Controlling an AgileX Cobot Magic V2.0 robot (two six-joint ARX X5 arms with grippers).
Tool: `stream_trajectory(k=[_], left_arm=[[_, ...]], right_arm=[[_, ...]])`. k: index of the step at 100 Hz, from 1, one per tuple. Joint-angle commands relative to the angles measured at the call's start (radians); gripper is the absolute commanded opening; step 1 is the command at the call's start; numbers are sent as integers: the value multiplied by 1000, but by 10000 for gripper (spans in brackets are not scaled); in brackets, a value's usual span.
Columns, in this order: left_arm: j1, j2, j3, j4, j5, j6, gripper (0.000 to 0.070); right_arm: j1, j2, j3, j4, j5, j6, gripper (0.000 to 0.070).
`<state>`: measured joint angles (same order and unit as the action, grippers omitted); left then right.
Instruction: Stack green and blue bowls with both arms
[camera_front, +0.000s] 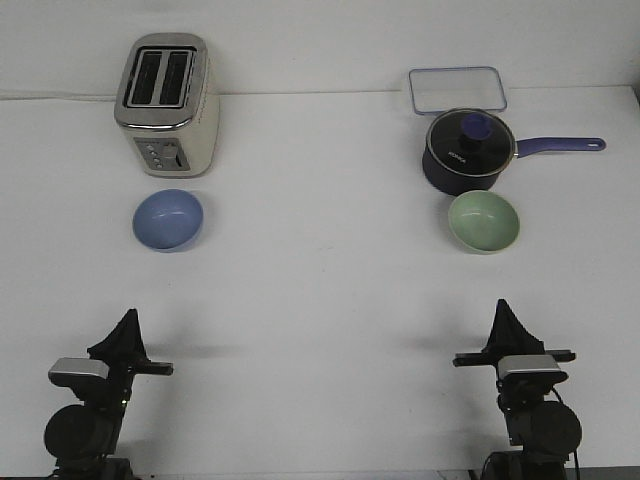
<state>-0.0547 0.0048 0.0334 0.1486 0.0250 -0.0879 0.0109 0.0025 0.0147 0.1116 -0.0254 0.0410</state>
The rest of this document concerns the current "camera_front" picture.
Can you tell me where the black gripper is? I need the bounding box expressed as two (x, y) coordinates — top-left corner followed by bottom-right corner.
(87, 308), (174, 400)
(452, 299), (575, 367)

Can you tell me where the green bowl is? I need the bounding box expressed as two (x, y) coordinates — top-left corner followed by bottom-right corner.
(447, 190), (521, 254)

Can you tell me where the blue bowl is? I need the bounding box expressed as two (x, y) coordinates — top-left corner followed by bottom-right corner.
(132, 189), (204, 253)

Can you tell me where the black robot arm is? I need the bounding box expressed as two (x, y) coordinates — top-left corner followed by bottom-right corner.
(44, 308), (174, 479)
(452, 299), (582, 479)

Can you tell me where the dark blue saucepan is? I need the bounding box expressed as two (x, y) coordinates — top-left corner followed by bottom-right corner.
(422, 137), (607, 196)

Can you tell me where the glass pot lid blue knob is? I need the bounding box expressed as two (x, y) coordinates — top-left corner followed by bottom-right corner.
(426, 108), (516, 177)

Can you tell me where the silver two-slot toaster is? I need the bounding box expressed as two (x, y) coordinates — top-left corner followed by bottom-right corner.
(114, 32), (220, 178)

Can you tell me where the clear plastic container lid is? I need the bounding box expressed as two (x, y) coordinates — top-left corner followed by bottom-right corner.
(408, 66), (508, 115)

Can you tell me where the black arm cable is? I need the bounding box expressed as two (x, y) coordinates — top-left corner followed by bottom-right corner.
(549, 384), (584, 480)

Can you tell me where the white toaster power cord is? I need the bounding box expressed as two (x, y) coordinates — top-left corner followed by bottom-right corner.
(0, 88), (121, 103)

